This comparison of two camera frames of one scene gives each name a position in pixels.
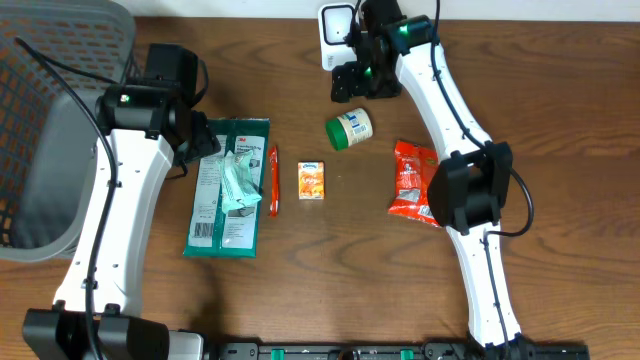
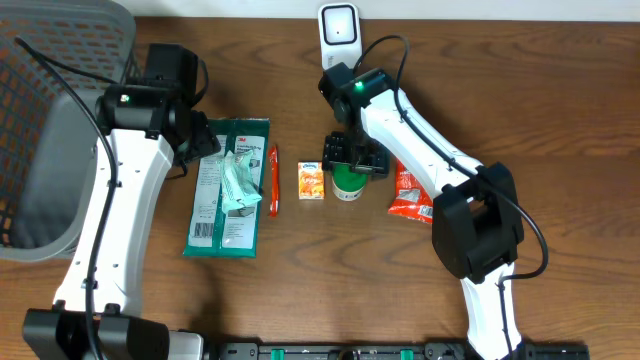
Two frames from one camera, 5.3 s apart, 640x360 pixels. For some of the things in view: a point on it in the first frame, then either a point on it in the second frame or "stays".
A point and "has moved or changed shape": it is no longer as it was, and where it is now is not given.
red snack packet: x=413 y=169 stays
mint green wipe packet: x=239 y=186 stays
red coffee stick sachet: x=274 y=181 stays
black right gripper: x=348 y=77 -> x=378 y=164
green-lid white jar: x=349 y=129 has moved or changed shape
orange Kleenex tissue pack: x=311 y=180 stays
